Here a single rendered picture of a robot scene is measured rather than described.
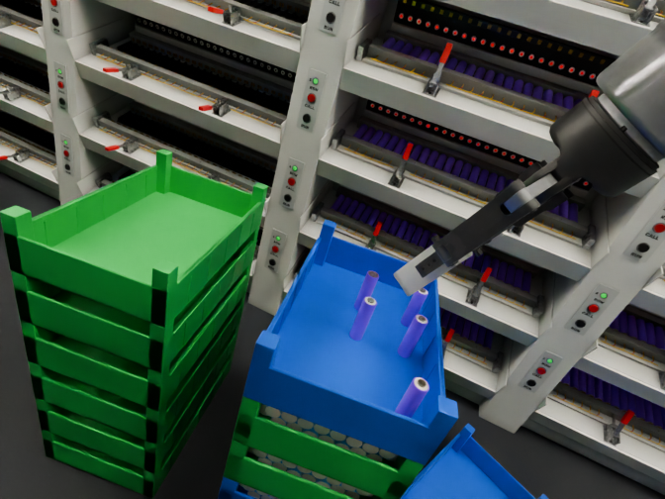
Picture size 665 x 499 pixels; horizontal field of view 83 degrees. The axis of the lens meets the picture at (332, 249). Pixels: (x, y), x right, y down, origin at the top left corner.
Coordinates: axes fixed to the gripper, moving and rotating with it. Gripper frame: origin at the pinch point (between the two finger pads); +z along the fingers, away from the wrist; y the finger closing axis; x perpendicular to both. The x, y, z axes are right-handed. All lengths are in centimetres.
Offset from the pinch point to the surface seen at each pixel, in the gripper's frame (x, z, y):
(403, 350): -6.9, 12.6, 2.8
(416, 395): -10.1, 6.3, -6.5
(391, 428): -11.2, 8.3, -9.9
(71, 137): 87, 72, 1
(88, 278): 19.4, 22.9, -24.0
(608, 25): 17, -25, 43
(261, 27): 64, 15, 24
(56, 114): 93, 70, -1
